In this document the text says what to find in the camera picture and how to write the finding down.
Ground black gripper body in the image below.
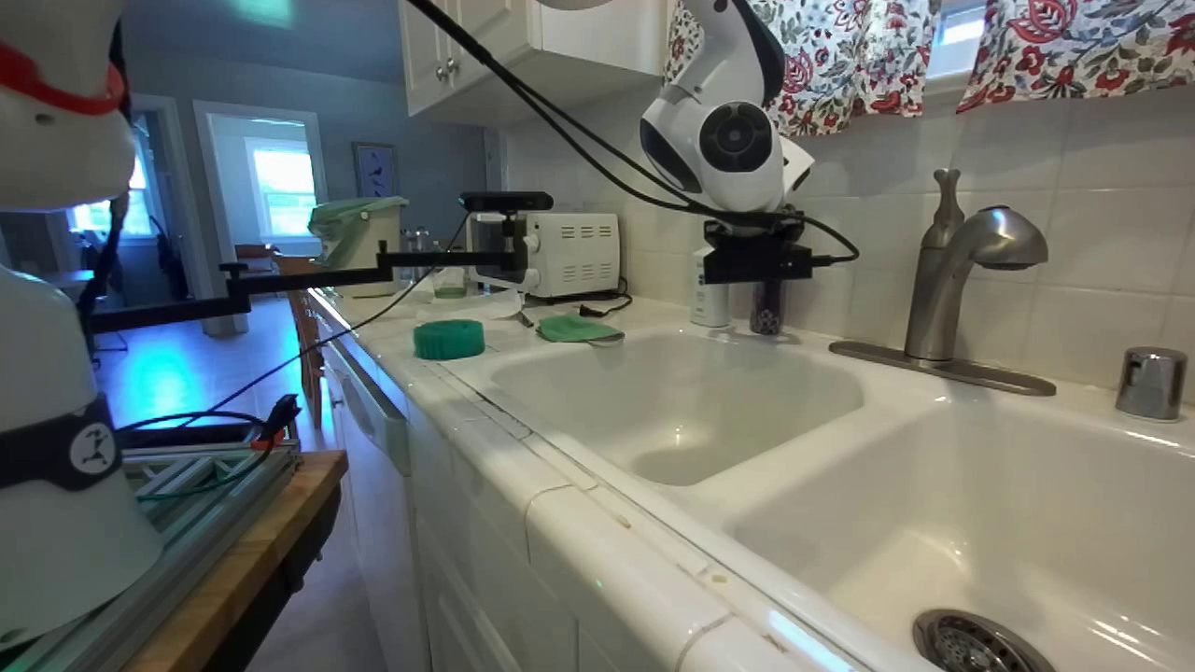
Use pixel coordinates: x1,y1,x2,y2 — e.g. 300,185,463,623
704,207,811,252

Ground white soap pump dispenser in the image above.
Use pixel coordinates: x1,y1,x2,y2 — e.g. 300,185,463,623
689,243,739,332

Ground white plate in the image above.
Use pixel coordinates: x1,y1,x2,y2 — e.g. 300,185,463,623
426,277,531,320

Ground white lower cabinets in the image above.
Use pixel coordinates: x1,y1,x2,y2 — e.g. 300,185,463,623
318,332,704,672

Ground black stereo camera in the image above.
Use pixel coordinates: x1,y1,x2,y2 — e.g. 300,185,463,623
459,188,556,218

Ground metal base plate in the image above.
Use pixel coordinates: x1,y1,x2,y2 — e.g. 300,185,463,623
0,434,308,672

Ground white double basin sink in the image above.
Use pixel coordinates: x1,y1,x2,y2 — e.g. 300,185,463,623
480,320,1195,672

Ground framed wall picture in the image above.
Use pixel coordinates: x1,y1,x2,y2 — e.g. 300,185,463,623
353,137,405,203

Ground black toaster cord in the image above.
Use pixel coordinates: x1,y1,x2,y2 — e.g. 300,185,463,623
547,289,638,320

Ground bright kitchen window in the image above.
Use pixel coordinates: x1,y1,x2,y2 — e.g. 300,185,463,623
927,0,996,89

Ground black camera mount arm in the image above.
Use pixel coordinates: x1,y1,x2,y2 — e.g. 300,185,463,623
80,207,539,338

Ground brushed metal kitchen faucet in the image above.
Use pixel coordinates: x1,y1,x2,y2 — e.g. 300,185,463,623
826,166,1061,399

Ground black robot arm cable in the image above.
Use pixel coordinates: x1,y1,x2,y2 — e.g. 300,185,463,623
409,0,868,271

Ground green round sponge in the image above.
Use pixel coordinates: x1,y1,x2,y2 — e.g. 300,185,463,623
410,319,490,366

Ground green stand mixer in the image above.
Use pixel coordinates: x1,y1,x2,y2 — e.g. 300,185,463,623
308,193,415,274

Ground metal sink drain strainer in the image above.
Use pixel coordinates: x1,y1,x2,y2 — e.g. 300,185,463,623
913,604,1061,672

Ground black red clamp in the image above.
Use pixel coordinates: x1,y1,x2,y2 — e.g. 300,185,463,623
117,393,308,458

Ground thin black camera cable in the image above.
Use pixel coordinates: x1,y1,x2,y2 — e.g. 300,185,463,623
117,274,435,442

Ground white glass door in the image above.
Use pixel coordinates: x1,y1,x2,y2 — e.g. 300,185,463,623
190,101,333,263

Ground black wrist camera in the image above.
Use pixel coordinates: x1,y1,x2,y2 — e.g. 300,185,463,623
699,239,818,289

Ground wooden board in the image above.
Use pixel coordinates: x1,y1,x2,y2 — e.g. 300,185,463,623
121,450,353,672

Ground white toaster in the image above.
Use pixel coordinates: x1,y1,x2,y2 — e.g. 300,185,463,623
463,207,629,302

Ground purple floral soap bottle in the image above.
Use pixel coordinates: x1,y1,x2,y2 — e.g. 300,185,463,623
746,277,793,340

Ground green scrubbing cloth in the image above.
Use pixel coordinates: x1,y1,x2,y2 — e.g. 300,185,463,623
534,312,629,350

